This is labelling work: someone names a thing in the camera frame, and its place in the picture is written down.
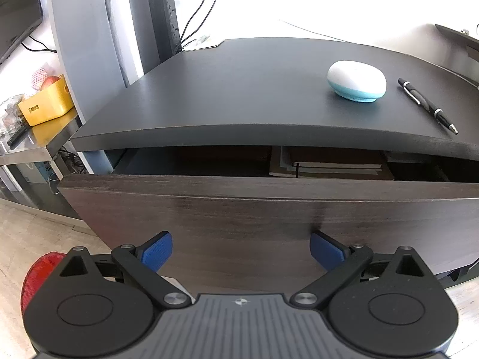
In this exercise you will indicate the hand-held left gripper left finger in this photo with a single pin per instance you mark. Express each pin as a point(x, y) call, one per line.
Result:
point(157, 251)

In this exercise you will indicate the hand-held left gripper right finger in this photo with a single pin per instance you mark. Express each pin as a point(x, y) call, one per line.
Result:
point(326, 253)

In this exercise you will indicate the large dark wooden drawer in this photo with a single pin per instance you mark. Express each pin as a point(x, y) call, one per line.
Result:
point(243, 217)

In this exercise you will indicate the black pen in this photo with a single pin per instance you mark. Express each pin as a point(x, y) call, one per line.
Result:
point(426, 104)

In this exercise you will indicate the stack of brown books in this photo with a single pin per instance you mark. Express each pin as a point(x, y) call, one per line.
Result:
point(336, 170)

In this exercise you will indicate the red plastic basket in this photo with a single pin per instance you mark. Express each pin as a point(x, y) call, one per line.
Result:
point(35, 280)

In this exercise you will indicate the blue box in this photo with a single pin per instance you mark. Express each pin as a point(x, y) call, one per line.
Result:
point(35, 170)

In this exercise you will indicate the stainless steel table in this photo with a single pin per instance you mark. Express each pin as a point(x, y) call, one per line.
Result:
point(30, 153)

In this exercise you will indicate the white and teal round device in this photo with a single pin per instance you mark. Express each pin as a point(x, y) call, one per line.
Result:
point(355, 80)

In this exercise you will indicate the dark wooden dresser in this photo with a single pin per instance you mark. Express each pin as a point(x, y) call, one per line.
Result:
point(243, 93)

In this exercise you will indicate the black remote control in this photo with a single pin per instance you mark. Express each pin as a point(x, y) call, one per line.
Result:
point(17, 137)

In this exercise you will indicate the yellow plastic basket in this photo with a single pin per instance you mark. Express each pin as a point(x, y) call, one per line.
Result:
point(48, 106)

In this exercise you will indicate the clear snack bags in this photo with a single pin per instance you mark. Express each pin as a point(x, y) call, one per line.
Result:
point(11, 114)

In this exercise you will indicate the fruit in foam net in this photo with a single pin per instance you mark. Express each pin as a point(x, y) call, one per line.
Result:
point(45, 80)

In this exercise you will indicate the grey curved standing unit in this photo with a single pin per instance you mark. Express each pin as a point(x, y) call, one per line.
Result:
point(93, 52)

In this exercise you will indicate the white flat charger pad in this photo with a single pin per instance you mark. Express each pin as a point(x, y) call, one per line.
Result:
point(200, 44)

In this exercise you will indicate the black desk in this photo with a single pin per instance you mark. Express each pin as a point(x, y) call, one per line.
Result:
point(462, 43)

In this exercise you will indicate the black television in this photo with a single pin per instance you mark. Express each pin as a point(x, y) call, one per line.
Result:
point(17, 11)

